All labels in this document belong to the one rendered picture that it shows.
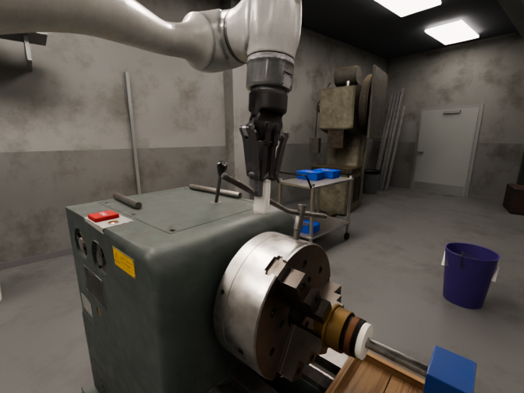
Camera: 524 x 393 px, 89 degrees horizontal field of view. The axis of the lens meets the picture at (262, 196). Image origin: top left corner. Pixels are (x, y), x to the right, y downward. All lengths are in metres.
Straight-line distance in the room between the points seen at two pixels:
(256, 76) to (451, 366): 0.59
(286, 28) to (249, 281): 0.48
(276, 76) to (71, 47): 3.73
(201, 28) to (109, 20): 0.26
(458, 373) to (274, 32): 0.63
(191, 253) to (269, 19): 0.47
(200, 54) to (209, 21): 0.06
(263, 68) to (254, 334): 0.49
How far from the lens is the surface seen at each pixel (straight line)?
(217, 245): 0.64
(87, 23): 0.37
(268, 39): 0.53
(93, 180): 4.06
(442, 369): 0.59
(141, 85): 4.23
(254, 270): 0.58
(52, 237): 4.16
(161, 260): 0.58
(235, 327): 0.61
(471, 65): 8.38
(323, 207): 5.31
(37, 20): 0.35
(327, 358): 0.90
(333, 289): 0.74
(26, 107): 4.01
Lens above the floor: 1.48
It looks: 13 degrees down
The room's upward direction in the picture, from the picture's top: straight up
